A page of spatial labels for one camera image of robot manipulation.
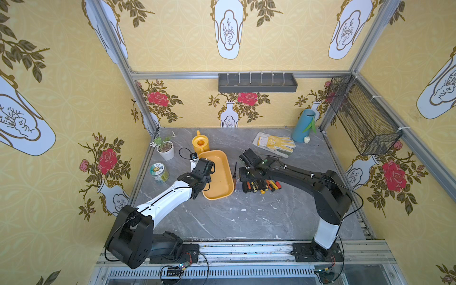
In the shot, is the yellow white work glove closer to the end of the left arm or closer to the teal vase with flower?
the teal vase with flower

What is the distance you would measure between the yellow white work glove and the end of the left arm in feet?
1.63

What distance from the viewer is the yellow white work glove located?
3.60ft

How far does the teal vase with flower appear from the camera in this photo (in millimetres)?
1014

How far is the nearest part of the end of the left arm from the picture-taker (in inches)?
24.2

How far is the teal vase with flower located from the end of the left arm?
2.07 feet
